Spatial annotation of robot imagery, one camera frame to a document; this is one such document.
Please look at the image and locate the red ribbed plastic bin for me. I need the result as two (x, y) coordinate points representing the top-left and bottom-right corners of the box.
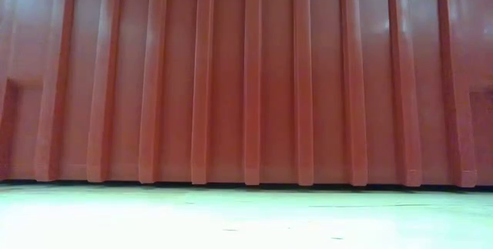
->
(0, 0), (493, 189)

